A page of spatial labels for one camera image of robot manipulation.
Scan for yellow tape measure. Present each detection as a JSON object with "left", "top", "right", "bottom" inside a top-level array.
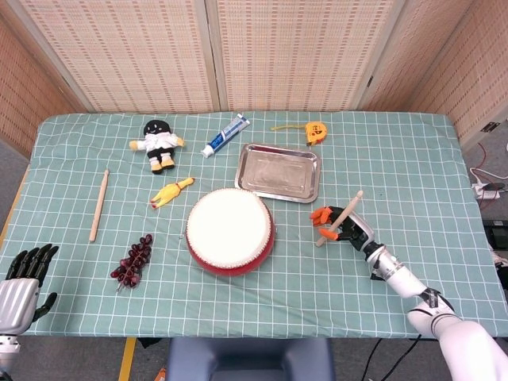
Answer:
[{"left": 271, "top": 121, "right": 329, "bottom": 147}]

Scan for bunch of purple grapes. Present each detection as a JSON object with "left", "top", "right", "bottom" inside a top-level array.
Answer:
[{"left": 110, "top": 233, "right": 154, "bottom": 293}]

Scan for white power strip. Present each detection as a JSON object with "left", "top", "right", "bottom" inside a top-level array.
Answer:
[{"left": 471, "top": 182, "right": 502, "bottom": 201}]

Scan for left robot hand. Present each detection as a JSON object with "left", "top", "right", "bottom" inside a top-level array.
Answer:
[{"left": 0, "top": 243, "right": 60, "bottom": 334}]

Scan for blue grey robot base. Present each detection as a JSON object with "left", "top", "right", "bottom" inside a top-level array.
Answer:
[{"left": 165, "top": 337, "right": 337, "bottom": 381}]

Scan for yellow rubber chicken toy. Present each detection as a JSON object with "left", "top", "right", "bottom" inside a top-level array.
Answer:
[{"left": 149, "top": 177, "right": 196, "bottom": 210}]

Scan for white blue toothpaste tube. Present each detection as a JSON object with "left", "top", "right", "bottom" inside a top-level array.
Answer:
[{"left": 201, "top": 113, "right": 252, "bottom": 159}]

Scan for wooden drumstick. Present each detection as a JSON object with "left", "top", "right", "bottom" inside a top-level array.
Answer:
[
  {"left": 315, "top": 190, "right": 364, "bottom": 248},
  {"left": 88, "top": 169, "right": 110, "bottom": 243}
]

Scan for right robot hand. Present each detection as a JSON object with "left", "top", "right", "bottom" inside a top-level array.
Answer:
[{"left": 310, "top": 205, "right": 376, "bottom": 252}]

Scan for black box device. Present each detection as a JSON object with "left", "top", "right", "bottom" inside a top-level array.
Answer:
[{"left": 482, "top": 220, "right": 508, "bottom": 249}]

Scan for green checked tablecloth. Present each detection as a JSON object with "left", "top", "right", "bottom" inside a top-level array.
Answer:
[{"left": 0, "top": 110, "right": 508, "bottom": 339}]

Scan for plush doll black hair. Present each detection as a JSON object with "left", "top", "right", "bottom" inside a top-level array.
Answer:
[{"left": 129, "top": 118, "right": 186, "bottom": 175}]

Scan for woven folding screen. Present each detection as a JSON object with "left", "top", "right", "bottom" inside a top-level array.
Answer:
[{"left": 0, "top": 0, "right": 508, "bottom": 160}]

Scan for stainless steel tray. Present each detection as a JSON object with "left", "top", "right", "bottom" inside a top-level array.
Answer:
[{"left": 235, "top": 143, "right": 322, "bottom": 204}]

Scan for red cable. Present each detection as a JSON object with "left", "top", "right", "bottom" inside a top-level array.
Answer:
[{"left": 474, "top": 141, "right": 493, "bottom": 171}]

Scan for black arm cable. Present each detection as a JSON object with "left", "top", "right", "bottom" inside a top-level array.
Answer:
[{"left": 359, "top": 337, "right": 382, "bottom": 381}]

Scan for red drum white skin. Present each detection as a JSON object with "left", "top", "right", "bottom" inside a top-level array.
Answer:
[{"left": 185, "top": 188, "right": 276, "bottom": 277}]

